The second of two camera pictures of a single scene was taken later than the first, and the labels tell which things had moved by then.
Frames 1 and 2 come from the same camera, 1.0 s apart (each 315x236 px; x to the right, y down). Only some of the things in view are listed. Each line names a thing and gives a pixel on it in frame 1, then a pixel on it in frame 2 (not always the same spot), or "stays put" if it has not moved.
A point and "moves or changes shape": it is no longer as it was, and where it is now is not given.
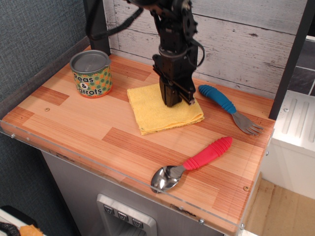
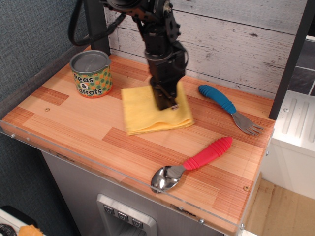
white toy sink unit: (290, 161) stays put
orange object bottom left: (30, 230) stays put
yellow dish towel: (152, 116) moves or changes shape
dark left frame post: (96, 25) stays put
